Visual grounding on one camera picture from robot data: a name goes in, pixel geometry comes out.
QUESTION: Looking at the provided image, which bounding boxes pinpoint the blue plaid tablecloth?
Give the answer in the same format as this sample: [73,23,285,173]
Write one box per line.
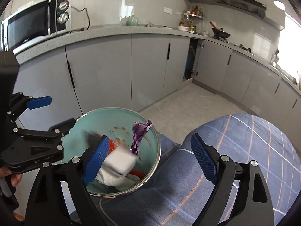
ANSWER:
[90,113,294,226]

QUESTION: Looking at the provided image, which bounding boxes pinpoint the spice rack with bottles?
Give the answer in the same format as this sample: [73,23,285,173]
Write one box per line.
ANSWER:
[180,5,205,32]

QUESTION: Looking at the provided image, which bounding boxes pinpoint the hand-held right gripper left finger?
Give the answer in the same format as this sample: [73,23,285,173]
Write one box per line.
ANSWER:
[25,135,111,226]

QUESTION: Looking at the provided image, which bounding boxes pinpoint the silver black microwave oven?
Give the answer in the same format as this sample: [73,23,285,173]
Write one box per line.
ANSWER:
[1,0,72,54]

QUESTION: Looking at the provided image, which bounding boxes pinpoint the metal spice rack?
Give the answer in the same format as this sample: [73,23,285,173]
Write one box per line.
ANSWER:
[180,5,205,32]

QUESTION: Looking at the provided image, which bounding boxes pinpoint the utensil holder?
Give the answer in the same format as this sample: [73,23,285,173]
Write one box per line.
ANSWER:
[270,49,280,66]

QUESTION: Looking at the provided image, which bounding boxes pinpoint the black gas stove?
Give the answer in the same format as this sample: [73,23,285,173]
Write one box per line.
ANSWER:
[213,36,254,52]

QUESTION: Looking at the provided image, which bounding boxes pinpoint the pale green kettle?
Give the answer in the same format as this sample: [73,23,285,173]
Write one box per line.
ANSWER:
[126,15,138,27]

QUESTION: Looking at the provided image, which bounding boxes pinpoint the black range hood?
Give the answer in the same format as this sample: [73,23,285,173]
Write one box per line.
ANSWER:
[208,0,267,19]

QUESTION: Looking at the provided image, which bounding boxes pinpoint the grey kitchen base cabinets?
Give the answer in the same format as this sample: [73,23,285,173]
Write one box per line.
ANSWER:
[9,32,301,134]

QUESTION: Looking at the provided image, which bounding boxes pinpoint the bright window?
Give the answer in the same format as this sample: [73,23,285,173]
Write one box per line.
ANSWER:
[277,13,301,76]

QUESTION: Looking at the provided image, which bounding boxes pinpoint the purple patterned wrapper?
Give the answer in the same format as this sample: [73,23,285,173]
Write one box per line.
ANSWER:
[130,120,153,157]

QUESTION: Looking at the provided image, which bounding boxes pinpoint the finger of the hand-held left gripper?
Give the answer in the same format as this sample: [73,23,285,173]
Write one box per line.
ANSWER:
[7,92,52,126]
[13,119,76,144]

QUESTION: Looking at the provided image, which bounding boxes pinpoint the red plastic bag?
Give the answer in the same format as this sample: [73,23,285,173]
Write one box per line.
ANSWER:
[128,168,147,179]

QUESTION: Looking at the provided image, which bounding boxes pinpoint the black wok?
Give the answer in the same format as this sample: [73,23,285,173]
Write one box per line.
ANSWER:
[210,21,231,39]

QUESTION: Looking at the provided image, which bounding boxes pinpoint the white tissue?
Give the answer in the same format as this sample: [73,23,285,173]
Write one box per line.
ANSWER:
[95,167,132,186]

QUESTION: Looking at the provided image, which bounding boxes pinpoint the teal giraffe print bin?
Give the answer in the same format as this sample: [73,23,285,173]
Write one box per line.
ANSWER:
[60,107,162,197]

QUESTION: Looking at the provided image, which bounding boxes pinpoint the black fuzzy cloth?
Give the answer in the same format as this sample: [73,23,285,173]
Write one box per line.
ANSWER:
[85,131,104,149]

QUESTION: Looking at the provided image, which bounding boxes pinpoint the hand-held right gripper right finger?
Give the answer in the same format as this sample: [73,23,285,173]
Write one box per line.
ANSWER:
[190,133,274,226]

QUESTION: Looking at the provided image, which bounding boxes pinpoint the black power cable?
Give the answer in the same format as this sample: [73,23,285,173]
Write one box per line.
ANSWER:
[69,6,90,32]

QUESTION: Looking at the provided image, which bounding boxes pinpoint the person's left hand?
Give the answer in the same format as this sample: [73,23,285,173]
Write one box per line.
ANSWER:
[0,166,23,187]

